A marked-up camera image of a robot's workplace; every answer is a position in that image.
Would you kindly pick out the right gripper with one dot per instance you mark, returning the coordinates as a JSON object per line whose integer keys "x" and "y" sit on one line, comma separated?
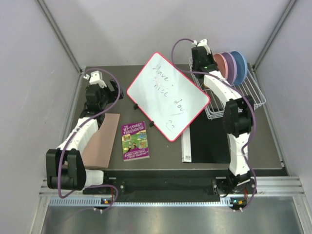
{"x": 210, "y": 57}

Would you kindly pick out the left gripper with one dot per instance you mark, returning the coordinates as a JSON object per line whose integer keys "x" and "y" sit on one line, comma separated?
{"x": 113, "y": 93}

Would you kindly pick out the pink plate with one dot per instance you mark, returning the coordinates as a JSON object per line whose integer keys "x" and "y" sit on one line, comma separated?
{"x": 221, "y": 64}

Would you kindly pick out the white wire dish rack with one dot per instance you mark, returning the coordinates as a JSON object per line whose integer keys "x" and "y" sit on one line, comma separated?
{"x": 251, "y": 92}

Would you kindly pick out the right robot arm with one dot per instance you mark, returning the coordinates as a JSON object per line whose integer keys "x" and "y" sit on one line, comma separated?
{"x": 238, "y": 116}

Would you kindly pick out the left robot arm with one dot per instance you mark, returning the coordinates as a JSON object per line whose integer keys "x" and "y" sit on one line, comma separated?
{"x": 79, "y": 161}

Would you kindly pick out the purple plate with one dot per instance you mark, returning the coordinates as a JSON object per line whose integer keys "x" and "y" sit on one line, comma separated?
{"x": 232, "y": 67}

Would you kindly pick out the blue plate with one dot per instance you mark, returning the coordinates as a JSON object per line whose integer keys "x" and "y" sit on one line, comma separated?
{"x": 242, "y": 67}

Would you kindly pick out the red-framed whiteboard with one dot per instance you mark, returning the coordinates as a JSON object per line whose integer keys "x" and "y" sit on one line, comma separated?
{"x": 167, "y": 97}

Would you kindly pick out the purple treehouse book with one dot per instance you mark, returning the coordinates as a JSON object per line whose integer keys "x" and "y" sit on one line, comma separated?
{"x": 134, "y": 141}

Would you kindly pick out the brown cardboard sheet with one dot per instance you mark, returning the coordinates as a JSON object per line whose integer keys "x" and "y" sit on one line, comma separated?
{"x": 97, "y": 153}

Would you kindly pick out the black flat box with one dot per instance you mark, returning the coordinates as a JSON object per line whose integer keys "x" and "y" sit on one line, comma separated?
{"x": 205, "y": 141}

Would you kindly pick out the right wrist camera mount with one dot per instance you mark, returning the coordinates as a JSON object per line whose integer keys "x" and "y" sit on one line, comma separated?
{"x": 202, "y": 43}

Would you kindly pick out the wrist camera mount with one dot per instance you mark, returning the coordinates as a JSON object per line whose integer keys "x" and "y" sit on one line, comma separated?
{"x": 95, "y": 76}
{"x": 202, "y": 43}

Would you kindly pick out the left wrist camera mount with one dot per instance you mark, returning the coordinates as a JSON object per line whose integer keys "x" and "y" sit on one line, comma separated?
{"x": 95, "y": 76}

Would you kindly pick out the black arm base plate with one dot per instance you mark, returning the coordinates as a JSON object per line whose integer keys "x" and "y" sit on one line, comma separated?
{"x": 211, "y": 182}

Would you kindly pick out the aluminium front rail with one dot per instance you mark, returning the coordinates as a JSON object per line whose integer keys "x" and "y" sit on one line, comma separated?
{"x": 281, "y": 186}

